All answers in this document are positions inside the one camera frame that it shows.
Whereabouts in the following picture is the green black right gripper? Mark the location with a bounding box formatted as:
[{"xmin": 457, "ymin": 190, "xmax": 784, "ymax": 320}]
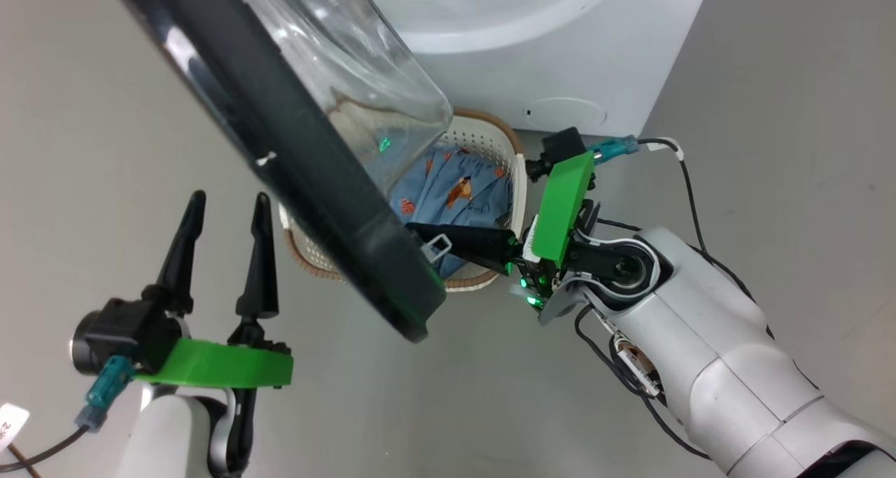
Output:
[{"xmin": 407, "ymin": 151, "xmax": 601, "ymax": 311}]

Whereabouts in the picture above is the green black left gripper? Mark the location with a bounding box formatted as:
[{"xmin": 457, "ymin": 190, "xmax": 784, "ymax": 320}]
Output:
[{"xmin": 132, "ymin": 190, "xmax": 295, "ymax": 390}]

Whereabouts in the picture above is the blue cartoon print garment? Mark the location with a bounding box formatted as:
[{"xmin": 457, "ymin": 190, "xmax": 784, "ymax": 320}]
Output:
[{"xmin": 388, "ymin": 145, "xmax": 515, "ymax": 280}]

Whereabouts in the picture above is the dark washing machine glass door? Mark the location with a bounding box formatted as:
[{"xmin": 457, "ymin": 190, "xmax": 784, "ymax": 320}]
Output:
[{"xmin": 105, "ymin": 0, "xmax": 454, "ymax": 344}]

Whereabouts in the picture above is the cream perforated laundry basket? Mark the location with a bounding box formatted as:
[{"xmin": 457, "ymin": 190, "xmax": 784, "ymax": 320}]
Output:
[{"xmin": 279, "ymin": 108, "xmax": 528, "ymax": 294}]

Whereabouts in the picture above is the white front-loading washing machine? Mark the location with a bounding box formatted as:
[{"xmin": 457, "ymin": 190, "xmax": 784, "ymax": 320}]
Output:
[{"xmin": 353, "ymin": 0, "xmax": 715, "ymax": 137}]

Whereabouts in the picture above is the teal left cable connector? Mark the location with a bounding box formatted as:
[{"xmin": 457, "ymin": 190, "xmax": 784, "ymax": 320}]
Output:
[{"xmin": 75, "ymin": 356, "xmax": 135, "ymax": 434}]

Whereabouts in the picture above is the teal cable connector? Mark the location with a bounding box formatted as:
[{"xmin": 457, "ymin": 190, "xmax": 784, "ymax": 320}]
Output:
[
  {"xmin": 75, "ymin": 356, "xmax": 135, "ymax": 434},
  {"xmin": 587, "ymin": 134, "xmax": 640, "ymax": 165}
]

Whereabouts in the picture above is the teal right cable connector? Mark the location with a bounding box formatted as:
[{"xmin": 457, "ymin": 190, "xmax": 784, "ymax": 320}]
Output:
[{"xmin": 587, "ymin": 134, "xmax": 640, "ymax": 165}]

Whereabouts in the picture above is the looped black right arm cable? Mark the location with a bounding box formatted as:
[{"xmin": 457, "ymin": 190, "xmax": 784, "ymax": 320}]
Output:
[{"xmin": 574, "ymin": 304, "xmax": 713, "ymax": 461}]

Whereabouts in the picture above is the white right cable tag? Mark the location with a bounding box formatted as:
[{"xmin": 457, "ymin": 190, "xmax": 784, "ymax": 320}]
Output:
[{"xmin": 646, "ymin": 136, "xmax": 685, "ymax": 162}]

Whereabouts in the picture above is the white cable tag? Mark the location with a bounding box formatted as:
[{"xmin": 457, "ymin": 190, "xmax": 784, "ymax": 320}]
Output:
[
  {"xmin": 646, "ymin": 136, "xmax": 685, "ymax": 162},
  {"xmin": 0, "ymin": 402, "xmax": 32, "ymax": 452}
]

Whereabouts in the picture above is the long black right camera cable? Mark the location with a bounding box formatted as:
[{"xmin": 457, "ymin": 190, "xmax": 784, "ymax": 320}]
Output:
[{"xmin": 636, "ymin": 138, "xmax": 776, "ymax": 340}]

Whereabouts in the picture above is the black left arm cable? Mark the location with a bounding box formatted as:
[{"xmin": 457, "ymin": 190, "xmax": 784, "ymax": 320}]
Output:
[{"xmin": 0, "ymin": 426, "xmax": 92, "ymax": 476}]

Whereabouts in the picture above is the white left cable tag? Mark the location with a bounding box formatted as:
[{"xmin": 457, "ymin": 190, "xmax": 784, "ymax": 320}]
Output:
[{"xmin": 0, "ymin": 402, "xmax": 32, "ymax": 452}]

